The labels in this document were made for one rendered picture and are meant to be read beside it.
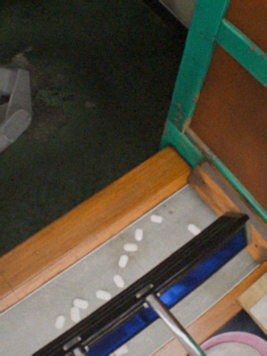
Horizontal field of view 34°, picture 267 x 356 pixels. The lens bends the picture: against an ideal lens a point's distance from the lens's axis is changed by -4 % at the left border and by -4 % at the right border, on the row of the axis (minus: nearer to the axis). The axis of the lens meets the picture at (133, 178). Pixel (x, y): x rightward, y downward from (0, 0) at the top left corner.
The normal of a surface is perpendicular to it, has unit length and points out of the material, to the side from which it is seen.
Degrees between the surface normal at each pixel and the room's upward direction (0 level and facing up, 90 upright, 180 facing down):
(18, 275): 0
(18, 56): 0
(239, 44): 90
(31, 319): 0
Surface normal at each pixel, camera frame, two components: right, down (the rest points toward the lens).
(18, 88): 0.56, 0.22
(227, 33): -0.78, 0.52
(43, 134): 0.08, -0.44
